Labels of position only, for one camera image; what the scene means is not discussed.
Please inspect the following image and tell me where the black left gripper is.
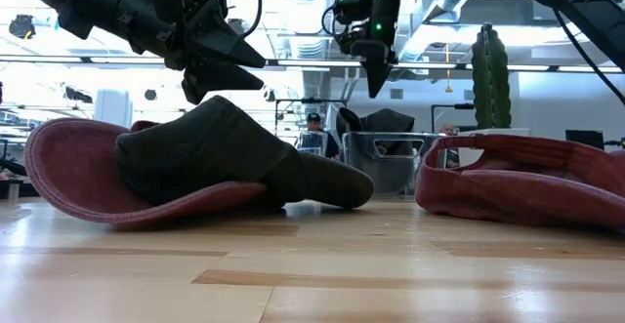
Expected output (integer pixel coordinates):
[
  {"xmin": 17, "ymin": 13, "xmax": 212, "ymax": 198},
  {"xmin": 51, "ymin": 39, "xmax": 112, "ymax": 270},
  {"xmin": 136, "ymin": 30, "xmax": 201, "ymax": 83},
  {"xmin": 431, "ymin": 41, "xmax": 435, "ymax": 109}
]
[{"xmin": 115, "ymin": 0, "xmax": 269, "ymax": 106}]

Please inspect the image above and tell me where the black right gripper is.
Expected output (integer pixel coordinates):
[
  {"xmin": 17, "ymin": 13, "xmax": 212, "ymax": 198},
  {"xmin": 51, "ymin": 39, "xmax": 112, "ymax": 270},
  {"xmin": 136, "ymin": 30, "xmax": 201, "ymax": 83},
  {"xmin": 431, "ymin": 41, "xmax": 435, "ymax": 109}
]
[{"xmin": 335, "ymin": 28, "xmax": 405, "ymax": 101}]

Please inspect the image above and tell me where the dark grey baseball cap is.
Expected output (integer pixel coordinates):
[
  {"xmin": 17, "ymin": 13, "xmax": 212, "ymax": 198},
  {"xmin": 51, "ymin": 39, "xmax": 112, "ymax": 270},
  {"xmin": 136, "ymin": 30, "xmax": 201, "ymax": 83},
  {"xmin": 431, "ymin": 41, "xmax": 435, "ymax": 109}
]
[
  {"xmin": 115, "ymin": 95, "xmax": 376, "ymax": 211},
  {"xmin": 335, "ymin": 106, "xmax": 417, "ymax": 192}
]

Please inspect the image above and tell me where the maroon baseball cap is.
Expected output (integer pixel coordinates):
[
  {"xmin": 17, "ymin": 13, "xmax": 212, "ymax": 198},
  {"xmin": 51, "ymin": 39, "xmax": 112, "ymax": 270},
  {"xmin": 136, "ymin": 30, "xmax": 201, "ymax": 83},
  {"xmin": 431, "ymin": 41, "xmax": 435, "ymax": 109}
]
[
  {"xmin": 22, "ymin": 116, "xmax": 274, "ymax": 226},
  {"xmin": 414, "ymin": 133, "xmax": 625, "ymax": 231}
]

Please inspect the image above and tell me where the long ceiling light strip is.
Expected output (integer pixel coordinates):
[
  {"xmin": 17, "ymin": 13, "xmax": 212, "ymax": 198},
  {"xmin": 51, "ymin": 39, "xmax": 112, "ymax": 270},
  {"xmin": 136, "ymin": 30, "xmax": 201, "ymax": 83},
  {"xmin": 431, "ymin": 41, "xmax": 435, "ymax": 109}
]
[{"xmin": 0, "ymin": 55, "xmax": 625, "ymax": 74}]

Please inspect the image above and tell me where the green cactus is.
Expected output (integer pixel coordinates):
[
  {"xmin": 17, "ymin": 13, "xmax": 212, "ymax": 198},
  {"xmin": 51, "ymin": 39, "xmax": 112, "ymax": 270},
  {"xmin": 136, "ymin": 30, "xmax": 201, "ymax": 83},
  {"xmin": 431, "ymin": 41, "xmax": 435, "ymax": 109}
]
[{"xmin": 471, "ymin": 22, "xmax": 513, "ymax": 130}]

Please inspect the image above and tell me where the black ceiling spotlight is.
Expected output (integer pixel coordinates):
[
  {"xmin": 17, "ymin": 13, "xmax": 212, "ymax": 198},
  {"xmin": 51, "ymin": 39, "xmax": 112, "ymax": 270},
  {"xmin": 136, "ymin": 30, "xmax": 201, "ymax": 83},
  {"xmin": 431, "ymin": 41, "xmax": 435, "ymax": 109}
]
[{"xmin": 8, "ymin": 14, "xmax": 37, "ymax": 41}]

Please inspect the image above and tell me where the black desk monitor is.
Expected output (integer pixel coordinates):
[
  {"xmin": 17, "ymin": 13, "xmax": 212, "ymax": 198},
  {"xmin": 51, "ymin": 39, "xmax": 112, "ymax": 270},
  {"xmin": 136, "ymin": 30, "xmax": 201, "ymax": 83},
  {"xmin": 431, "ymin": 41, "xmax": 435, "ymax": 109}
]
[{"xmin": 564, "ymin": 129, "xmax": 605, "ymax": 151}]

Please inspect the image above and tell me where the black left wrist camera cable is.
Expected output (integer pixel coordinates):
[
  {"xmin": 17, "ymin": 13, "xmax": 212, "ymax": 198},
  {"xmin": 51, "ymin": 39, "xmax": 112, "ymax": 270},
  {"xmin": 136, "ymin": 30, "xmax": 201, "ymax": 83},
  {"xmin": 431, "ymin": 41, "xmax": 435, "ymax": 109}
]
[{"xmin": 240, "ymin": 0, "xmax": 264, "ymax": 40}]

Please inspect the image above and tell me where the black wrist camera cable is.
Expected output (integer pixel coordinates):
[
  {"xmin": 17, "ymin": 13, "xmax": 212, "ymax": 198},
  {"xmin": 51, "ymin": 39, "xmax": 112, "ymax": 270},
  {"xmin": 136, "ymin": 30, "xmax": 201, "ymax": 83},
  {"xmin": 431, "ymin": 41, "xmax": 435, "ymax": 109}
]
[
  {"xmin": 320, "ymin": 4, "xmax": 343, "ymax": 37},
  {"xmin": 240, "ymin": 0, "xmax": 264, "ymax": 40}
]

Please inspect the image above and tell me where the yellow hanging power cord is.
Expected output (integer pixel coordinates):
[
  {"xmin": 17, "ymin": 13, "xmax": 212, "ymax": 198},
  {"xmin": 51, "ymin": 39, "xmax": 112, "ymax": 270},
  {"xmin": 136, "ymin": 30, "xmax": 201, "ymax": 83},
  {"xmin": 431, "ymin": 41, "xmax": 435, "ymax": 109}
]
[{"xmin": 443, "ymin": 43, "xmax": 454, "ymax": 94}]

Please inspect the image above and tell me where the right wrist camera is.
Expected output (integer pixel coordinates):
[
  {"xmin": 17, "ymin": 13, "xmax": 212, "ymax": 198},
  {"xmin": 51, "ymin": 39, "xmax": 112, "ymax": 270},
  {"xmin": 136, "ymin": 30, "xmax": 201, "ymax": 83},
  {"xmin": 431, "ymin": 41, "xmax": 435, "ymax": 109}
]
[{"xmin": 334, "ymin": 0, "xmax": 366, "ymax": 22}]

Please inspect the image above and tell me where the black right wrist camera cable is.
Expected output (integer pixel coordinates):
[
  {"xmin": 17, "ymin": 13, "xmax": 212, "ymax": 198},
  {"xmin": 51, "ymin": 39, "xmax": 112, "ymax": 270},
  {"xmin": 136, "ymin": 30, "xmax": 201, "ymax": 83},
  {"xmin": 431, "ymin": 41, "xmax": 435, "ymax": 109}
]
[{"xmin": 320, "ymin": 4, "xmax": 343, "ymax": 37}]

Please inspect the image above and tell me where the silver spiral air duct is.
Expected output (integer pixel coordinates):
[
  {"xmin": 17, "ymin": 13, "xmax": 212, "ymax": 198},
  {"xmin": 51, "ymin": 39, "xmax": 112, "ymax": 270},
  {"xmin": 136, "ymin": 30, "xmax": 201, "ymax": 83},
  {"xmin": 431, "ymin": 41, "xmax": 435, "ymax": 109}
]
[{"xmin": 285, "ymin": 0, "xmax": 326, "ymax": 101}]

